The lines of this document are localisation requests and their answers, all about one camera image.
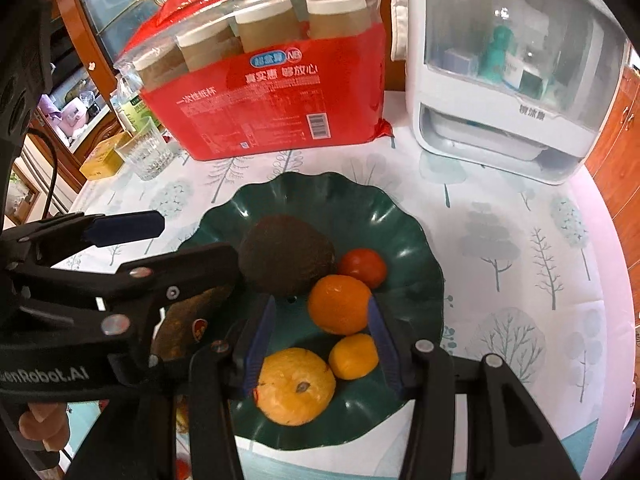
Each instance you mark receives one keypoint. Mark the red bag of paper cups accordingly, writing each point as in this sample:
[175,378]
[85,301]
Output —
[280,105]

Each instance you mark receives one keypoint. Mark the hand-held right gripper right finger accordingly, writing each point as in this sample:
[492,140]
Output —
[385,350]

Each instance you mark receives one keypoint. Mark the person's left hand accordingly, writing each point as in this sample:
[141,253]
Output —
[42,425]

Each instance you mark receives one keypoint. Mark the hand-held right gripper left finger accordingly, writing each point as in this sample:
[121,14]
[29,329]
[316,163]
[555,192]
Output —
[260,350]

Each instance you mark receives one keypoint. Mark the overripe brown banana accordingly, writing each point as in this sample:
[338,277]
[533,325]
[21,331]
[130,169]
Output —
[190,315]

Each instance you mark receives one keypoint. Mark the yellow cardboard box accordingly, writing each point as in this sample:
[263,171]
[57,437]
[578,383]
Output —
[100,160]

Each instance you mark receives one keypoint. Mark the white countertop storage cabinet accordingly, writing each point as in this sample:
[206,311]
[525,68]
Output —
[425,110]

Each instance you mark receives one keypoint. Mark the red tomato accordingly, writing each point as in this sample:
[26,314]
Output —
[363,267]

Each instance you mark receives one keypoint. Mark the large orange with red sticker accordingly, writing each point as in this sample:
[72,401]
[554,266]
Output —
[295,385]

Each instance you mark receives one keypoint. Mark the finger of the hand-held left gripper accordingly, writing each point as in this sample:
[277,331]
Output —
[190,270]
[125,227]

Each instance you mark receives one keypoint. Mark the dark green scalloped plate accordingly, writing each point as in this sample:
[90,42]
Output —
[400,240]

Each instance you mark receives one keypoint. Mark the orange wooden wall cabinet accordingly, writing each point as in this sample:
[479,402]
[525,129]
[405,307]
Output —
[620,160]

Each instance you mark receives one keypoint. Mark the tree print tablecloth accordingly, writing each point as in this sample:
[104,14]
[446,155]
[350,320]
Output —
[500,260]

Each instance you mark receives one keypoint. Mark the medium orange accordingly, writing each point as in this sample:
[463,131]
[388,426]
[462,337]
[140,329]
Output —
[340,305]

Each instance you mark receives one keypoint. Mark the clear glass tumbler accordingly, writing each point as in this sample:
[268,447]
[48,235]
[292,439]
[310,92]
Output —
[145,155]

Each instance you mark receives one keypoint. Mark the clear bottle with green label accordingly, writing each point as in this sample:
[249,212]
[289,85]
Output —
[142,117]

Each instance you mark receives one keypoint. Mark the frosted glass door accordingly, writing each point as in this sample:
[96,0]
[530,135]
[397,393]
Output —
[110,5]

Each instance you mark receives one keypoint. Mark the small orange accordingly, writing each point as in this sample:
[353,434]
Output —
[352,357]

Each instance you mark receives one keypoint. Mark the brown avocado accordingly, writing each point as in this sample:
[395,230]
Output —
[285,255]

